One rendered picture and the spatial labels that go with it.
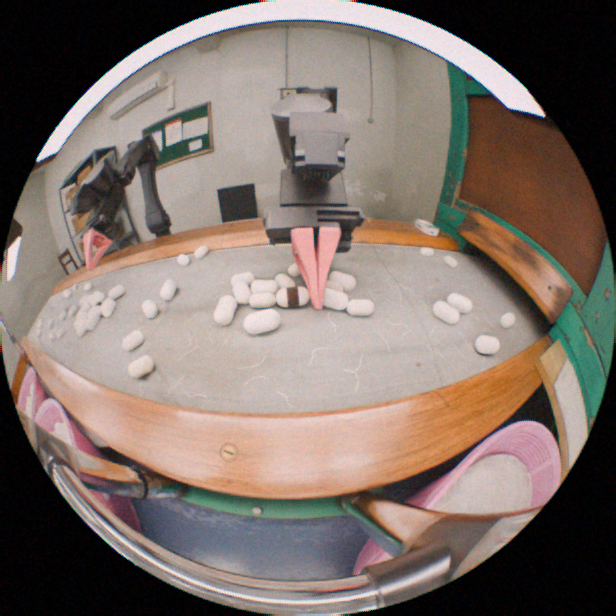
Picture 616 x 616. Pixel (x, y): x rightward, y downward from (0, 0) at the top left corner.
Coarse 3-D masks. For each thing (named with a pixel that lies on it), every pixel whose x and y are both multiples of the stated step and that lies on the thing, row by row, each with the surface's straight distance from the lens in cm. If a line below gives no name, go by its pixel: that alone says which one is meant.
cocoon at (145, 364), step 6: (138, 360) 21; (144, 360) 21; (150, 360) 21; (132, 366) 22; (138, 366) 21; (144, 366) 21; (150, 366) 21; (132, 372) 22; (138, 372) 21; (144, 372) 21
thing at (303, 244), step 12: (300, 228) 17; (312, 228) 17; (300, 240) 17; (312, 240) 17; (348, 240) 23; (300, 252) 17; (312, 252) 17; (336, 252) 23; (300, 264) 21; (312, 264) 17; (312, 276) 17; (312, 288) 17; (312, 300) 18
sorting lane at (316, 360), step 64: (192, 256) 41; (256, 256) 33; (384, 256) 35; (64, 320) 65; (128, 320) 33; (192, 320) 23; (320, 320) 19; (384, 320) 21; (128, 384) 24; (192, 384) 18; (256, 384) 16; (320, 384) 15; (384, 384) 16; (448, 384) 20
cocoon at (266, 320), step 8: (256, 312) 18; (264, 312) 17; (272, 312) 17; (248, 320) 17; (256, 320) 17; (264, 320) 17; (272, 320) 17; (280, 320) 18; (248, 328) 17; (256, 328) 17; (264, 328) 17; (272, 328) 18
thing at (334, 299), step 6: (324, 294) 20; (330, 294) 19; (336, 294) 19; (342, 294) 19; (324, 300) 20; (330, 300) 19; (336, 300) 19; (342, 300) 19; (330, 306) 20; (336, 306) 19; (342, 306) 19
